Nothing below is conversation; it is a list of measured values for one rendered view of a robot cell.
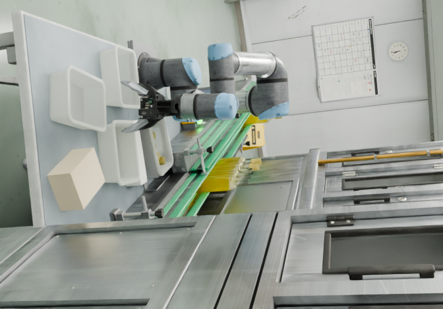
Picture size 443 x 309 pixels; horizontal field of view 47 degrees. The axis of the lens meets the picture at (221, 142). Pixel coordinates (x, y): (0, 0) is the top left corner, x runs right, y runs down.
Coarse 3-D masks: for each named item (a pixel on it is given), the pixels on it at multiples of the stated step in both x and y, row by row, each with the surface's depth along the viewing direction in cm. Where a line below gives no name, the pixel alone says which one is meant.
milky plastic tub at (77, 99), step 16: (64, 80) 147; (80, 80) 160; (96, 80) 162; (64, 96) 146; (80, 96) 165; (96, 96) 166; (64, 112) 145; (80, 112) 164; (96, 112) 165; (80, 128) 162; (96, 128) 158
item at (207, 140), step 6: (252, 84) 370; (228, 120) 270; (216, 126) 261; (222, 126) 257; (210, 132) 250; (216, 132) 247; (204, 138) 240; (210, 138) 238; (216, 138) 239; (204, 144) 230; (210, 144) 229
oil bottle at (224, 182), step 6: (204, 180) 216; (210, 180) 216; (216, 180) 215; (222, 180) 214; (228, 180) 213; (234, 180) 214; (204, 186) 217; (210, 186) 216; (216, 186) 216; (222, 186) 215; (228, 186) 214; (234, 186) 214; (198, 192) 219
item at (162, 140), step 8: (152, 128) 213; (160, 128) 213; (152, 136) 197; (160, 136) 214; (168, 136) 213; (152, 144) 198; (160, 144) 215; (168, 144) 214; (160, 152) 216; (168, 152) 215; (168, 160) 216; (160, 168) 209; (168, 168) 210
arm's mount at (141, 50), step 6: (132, 42) 204; (138, 42) 209; (132, 48) 204; (138, 48) 209; (144, 48) 215; (150, 48) 221; (138, 54) 209; (144, 54) 214; (150, 54) 221; (156, 54) 228; (138, 60) 208; (138, 66) 207; (138, 72) 207; (138, 78) 207; (144, 96) 213
